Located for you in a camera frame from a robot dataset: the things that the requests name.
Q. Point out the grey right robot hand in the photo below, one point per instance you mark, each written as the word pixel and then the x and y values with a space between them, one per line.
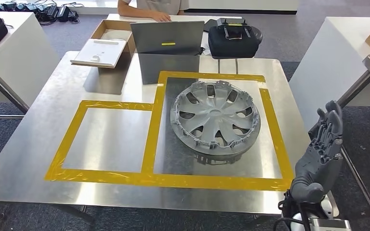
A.
pixel 319 169

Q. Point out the silver wheel hubcap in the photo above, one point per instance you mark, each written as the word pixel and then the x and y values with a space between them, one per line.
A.
pixel 215 118

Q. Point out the black zip carry case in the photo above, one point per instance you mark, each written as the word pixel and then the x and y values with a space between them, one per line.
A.
pixel 233 47

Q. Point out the black remote controller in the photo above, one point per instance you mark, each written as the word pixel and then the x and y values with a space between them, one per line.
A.
pixel 233 25

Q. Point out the black flat pad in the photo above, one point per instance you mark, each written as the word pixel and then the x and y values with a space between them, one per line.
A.
pixel 210 25

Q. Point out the grey laptop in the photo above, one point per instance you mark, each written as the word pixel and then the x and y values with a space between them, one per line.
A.
pixel 167 35

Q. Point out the person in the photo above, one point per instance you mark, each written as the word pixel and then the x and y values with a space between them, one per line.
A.
pixel 153 6

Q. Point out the black battery charger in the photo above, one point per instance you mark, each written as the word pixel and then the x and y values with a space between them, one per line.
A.
pixel 51 12
pixel 7 6
pixel 28 7
pixel 65 13

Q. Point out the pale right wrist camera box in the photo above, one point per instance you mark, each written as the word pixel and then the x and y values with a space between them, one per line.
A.
pixel 330 225

